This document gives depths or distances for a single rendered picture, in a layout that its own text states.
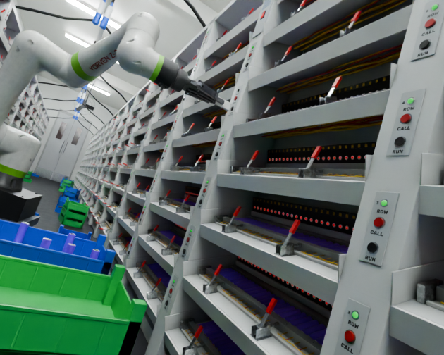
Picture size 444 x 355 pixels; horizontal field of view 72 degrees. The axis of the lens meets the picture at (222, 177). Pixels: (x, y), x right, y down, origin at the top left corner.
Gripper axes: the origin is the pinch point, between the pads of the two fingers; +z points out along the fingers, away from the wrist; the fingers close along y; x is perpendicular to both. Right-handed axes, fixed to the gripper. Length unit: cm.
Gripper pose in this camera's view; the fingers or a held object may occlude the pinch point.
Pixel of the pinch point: (222, 103)
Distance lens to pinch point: 117.7
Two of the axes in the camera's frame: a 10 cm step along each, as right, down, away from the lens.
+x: 3.1, -9.4, 1.2
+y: 4.6, 0.4, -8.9
